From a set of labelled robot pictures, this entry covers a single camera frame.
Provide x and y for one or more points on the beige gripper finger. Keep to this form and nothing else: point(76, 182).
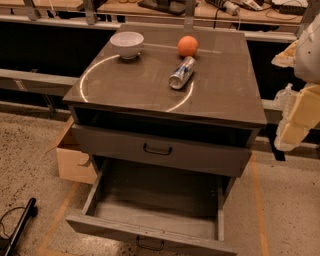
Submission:
point(286, 57)

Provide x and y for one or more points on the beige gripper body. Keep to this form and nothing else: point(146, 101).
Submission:
point(308, 56)

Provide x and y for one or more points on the silver blue redbull can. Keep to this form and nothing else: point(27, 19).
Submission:
point(182, 73)

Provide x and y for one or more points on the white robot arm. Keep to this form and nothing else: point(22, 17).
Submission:
point(307, 55)

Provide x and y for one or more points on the closed grey upper drawer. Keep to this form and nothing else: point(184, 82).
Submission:
point(167, 152)

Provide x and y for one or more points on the grey drawer cabinet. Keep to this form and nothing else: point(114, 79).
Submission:
point(220, 104)

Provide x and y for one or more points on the open grey lower drawer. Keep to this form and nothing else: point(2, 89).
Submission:
point(157, 208)

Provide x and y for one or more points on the clear plastic bottle left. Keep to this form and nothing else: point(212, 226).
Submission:
point(282, 96)

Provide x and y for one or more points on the white power adapter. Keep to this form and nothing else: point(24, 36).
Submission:
point(231, 8)

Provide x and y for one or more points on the orange fruit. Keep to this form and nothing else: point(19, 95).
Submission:
point(187, 46)

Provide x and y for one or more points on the black device on bench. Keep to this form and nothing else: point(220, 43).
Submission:
point(174, 7)

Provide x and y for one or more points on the white ceramic bowl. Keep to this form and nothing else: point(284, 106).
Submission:
point(127, 44)

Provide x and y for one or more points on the cardboard box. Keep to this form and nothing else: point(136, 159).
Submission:
point(73, 164)

